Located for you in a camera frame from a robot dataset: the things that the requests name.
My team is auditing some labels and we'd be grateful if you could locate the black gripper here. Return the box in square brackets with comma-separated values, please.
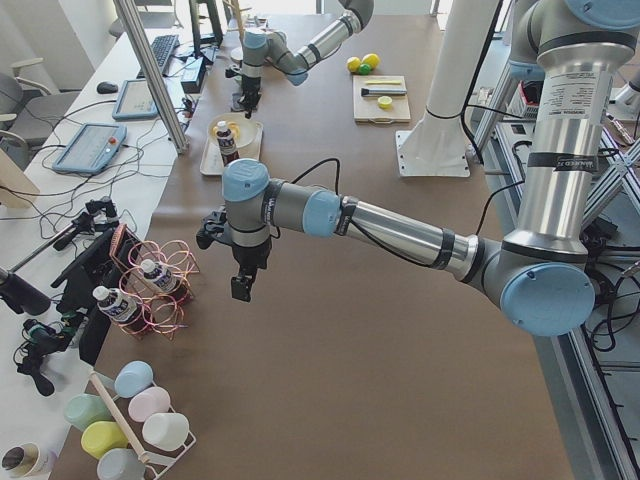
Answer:
[241, 75, 261, 119]
[231, 234, 272, 302]

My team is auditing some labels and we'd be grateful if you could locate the white round plate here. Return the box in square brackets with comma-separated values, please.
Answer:
[208, 112, 262, 148]

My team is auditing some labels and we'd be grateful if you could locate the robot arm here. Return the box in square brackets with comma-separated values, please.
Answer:
[216, 1, 600, 336]
[238, 0, 374, 118]

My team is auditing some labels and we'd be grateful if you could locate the cream rectangular tray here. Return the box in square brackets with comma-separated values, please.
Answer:
[200, 124, 263, 176]

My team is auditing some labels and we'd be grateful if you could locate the dark drink bottle on tray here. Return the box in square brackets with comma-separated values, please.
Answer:
[216, 131, 239, 166]

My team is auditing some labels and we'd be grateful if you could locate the bottle in copper rack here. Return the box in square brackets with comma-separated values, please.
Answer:
[140, 259, 179, 294]

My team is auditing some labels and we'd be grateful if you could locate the black keyboard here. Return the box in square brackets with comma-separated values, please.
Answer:
[151, 34, 179, 75]

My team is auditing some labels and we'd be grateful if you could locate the blue teach pendant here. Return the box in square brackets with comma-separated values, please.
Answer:
[52, 123, 127, 174]
[112, 79, 158, 121]

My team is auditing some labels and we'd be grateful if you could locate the whole yellow lemon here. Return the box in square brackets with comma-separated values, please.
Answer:
[346, 57, 361, 73]

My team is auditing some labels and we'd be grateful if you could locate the wooden cutting board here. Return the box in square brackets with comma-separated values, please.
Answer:
[352, 75, 411, 124]

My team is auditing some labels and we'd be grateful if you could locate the green lime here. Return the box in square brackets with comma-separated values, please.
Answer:
[357, 63, 372, 75]

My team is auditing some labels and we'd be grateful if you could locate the yellow plastic knife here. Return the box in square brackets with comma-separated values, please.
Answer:
[365, 79, 402, 85]

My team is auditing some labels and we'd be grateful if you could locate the halved lemon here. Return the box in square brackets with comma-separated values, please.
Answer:
[377, 96, 393, 110]

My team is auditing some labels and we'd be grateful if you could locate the blue cup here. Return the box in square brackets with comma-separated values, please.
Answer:
[114, 360, 153, 398]

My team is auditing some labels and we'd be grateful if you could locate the computer mouse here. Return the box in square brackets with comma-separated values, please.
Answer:
[96, 81, 119, 95]

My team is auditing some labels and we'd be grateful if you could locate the pink cup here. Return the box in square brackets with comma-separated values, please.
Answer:
[128, 386, 171, 423]

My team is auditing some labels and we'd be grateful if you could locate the white cup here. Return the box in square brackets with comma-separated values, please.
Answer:
[142, 412, 190, 451]

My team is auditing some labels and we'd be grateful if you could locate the white cup rack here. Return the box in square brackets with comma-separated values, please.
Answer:
[89, 370, 197, 479]

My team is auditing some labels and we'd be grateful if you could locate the green cup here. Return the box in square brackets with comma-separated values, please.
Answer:
[63, 393, 112, 431]

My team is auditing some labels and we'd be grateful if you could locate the yellow cup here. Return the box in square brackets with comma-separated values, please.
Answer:
[81, 421, 129, 460]

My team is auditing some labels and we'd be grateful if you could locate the grey cup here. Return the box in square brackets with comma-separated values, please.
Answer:
[97, 448, 145, 480]

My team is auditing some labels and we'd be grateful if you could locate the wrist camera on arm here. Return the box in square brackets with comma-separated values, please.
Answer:
[225, 64, 243, 81]
[196, 206, 232, 250]

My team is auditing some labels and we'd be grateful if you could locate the aluminium frame post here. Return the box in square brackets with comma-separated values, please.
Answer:
[115, 0, 189, 154]

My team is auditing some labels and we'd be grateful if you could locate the copper wire bottle rack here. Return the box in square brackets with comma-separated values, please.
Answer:
[109, 225, 200, 340]

